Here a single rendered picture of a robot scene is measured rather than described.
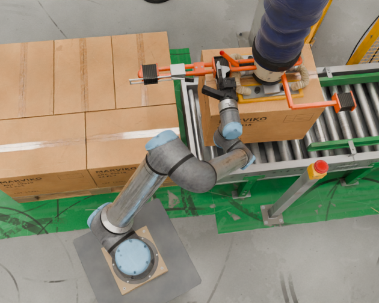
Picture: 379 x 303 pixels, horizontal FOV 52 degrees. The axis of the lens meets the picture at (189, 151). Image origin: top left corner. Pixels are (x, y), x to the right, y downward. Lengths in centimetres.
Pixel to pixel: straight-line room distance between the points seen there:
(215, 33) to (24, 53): 163
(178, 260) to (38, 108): 136
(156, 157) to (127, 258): 56
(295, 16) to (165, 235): 123
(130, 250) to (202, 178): 57
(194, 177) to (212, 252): 157
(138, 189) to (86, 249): 72
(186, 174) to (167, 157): 9
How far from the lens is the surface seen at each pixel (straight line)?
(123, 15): 376
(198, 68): 191
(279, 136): 232
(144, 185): 145
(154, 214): 210
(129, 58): 279
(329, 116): 274
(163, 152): 131
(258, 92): 201
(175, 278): 205
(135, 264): 174
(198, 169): 131
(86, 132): 254
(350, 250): 309
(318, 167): 200
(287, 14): 160
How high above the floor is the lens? 279
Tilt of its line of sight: 68 degrees down
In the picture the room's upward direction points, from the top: 6 degrees clockwise
